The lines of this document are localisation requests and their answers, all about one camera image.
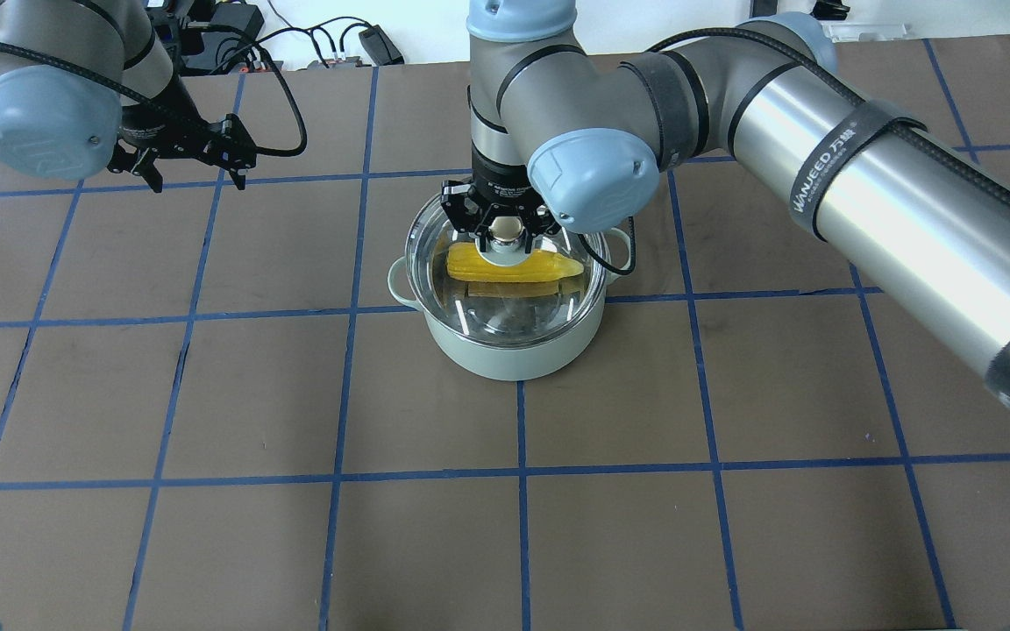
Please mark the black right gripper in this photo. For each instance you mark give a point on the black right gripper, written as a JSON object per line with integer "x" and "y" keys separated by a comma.
{"x": 498, "y": 185}

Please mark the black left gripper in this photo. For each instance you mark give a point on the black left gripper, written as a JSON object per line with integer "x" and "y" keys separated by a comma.
{"x": 149, "y": 134}

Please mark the yellow corn cob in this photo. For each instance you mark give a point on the yellow corn cob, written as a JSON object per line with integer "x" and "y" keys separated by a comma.
{"x": 464, "y": 262}

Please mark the glass pot lid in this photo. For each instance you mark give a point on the glass pot lid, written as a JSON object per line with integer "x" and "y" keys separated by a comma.
{"x": 552, "y": 291}

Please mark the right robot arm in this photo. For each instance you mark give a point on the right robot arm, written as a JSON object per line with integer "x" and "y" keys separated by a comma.
{"x": 561, "y": 146}

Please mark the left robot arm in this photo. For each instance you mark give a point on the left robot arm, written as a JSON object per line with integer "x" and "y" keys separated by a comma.
{"x": 87, "y": 87}

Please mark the pale green electric pot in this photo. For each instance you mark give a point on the pale green electric pot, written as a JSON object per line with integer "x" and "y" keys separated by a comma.
{"x": 507, "y": 244}

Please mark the black power brick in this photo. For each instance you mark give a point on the black power brick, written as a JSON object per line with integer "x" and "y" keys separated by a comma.
{"x": 224, "y": 45}

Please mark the small black charger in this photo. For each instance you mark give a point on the small black charger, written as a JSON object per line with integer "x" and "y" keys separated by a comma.
{"x": 379, "y": 47}

